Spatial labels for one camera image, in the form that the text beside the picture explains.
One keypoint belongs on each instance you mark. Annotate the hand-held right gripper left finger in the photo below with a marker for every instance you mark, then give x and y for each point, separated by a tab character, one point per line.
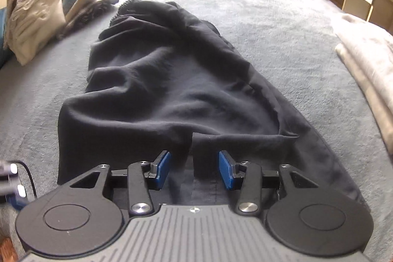
162	170

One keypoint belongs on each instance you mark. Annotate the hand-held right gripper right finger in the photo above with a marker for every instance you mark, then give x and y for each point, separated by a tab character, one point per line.
225	170

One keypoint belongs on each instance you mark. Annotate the dark navy pants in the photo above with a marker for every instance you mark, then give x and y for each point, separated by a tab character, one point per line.
172	81

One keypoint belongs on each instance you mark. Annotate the grey fleece bed blanket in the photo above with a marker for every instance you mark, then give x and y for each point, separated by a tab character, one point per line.
276	35

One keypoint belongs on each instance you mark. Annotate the cream folded cloth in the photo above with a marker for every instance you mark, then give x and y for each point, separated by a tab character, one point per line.
368	87

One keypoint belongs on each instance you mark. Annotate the grey plaid garment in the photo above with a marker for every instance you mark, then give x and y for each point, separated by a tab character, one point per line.
89	12

